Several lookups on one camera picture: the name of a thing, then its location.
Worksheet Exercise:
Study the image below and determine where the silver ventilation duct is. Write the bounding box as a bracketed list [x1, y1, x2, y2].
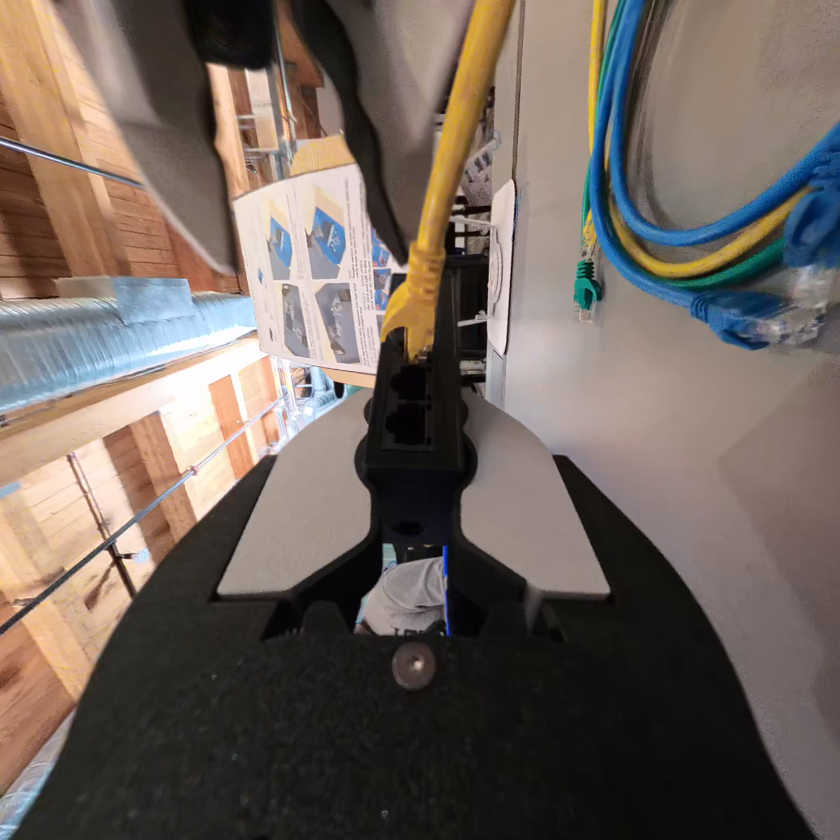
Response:
[0, 276, 258, 416]

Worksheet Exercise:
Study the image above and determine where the yellow ethernet cable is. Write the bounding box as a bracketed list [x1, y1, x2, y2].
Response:
[379, 0, 818, 365]

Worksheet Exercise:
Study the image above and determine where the white round disc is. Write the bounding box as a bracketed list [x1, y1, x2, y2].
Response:
[486, 178, 521, 357]

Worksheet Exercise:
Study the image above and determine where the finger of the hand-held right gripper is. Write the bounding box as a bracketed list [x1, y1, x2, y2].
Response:
[289, 0, 475, 265]
[59, 0, 238, 275]

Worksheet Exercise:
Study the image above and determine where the thin metal rod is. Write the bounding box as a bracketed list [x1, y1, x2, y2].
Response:
[0, 394, 290, 636]
[0, 134, 147, 190]

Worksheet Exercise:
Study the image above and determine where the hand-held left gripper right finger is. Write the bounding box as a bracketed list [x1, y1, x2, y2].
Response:
[449, 392, 613, 601]

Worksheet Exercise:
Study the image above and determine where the grey clothing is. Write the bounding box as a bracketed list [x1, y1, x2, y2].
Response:
[356, 558, 447, 636]

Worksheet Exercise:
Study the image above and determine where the green ethernet cable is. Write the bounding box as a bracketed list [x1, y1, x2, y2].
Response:
[573, 0, 788, 324]

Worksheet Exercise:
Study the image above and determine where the printed instruction sheet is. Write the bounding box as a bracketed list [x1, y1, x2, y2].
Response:
[233, 164, 409, 376]

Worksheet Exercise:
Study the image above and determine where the black ethernet port block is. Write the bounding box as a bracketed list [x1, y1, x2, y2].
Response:
[363, 269, 475, 559]

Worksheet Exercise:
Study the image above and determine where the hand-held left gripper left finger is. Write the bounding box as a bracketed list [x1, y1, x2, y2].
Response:
[215, 394, 387, 601]

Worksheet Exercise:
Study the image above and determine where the black metal frame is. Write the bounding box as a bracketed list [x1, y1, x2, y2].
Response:
[446, 203, 494, 395]

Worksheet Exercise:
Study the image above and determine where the blue ethernet cable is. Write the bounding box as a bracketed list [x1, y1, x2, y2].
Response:
[587, 0, 840, 350]

